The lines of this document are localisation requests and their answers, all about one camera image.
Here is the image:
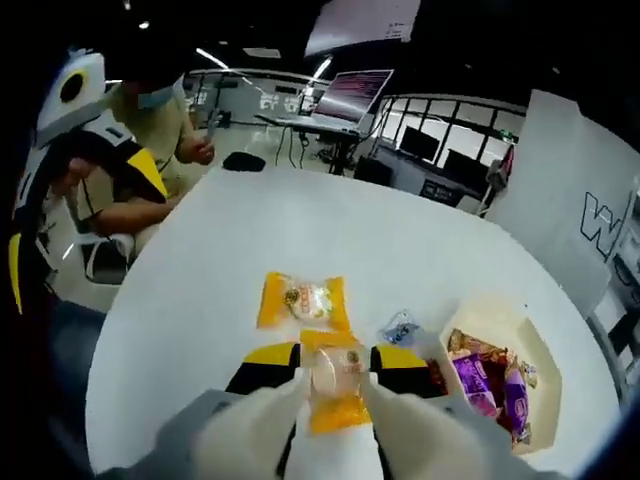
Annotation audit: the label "beige hexagonal paper container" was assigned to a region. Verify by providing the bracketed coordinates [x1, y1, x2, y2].
[418, 294, 565, 455]

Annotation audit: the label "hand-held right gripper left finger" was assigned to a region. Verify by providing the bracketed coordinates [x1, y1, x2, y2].
[149, 342, 305, 480]

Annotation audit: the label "small purple food packet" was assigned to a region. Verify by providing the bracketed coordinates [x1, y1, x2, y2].
[501, 367, 535, 445]

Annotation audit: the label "hanging projector screen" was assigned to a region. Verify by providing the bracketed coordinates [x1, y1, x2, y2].
[303, 0, 423, 57]

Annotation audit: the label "white plastic chair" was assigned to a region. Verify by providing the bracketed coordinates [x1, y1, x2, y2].
[73, 224, 147, 287]

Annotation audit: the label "black monitor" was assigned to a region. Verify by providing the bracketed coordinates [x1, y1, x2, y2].
[401, 124, 442, 162]
[443, 148, 490, 177]

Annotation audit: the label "laptop on stand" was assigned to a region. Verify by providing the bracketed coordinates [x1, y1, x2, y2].
[253, 68, 397, 136]

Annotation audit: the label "person's blue jeans leg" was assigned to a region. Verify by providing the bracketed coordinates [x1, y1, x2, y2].
[47, 297, 116, 451]

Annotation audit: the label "yellow food packet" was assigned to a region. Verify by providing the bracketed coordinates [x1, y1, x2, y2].
[255, 271, 350, 332]
[298, 328, 375, 435]

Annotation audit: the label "large purple food packet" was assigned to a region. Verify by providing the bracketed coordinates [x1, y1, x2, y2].
[451, 351, 503, 419]

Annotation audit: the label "black computer tower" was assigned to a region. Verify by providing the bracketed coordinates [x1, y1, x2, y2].
[353, 156, 392, 185]

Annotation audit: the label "bright red food packet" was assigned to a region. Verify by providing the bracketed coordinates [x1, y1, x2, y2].
[426, 358, 453, 400]

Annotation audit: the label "clear food packet dark contents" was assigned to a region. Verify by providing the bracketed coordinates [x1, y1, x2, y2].
[378, 308, 423, 348]

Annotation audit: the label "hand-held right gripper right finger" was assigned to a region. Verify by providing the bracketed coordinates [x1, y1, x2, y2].
[368, 343, 521, 480]

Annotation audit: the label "black pouch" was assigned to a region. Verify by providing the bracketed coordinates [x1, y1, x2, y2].
[221, 151, 267, 174]

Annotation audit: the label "white lettered partition panel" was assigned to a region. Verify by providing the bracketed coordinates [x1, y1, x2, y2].
[487, 88, 640, 321]

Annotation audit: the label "black tripod stand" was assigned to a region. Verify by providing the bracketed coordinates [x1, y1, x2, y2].
[277, 127, 364, 177]

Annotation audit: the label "white food tongs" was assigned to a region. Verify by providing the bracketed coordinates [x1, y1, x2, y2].
[192, 368, 454, 480]

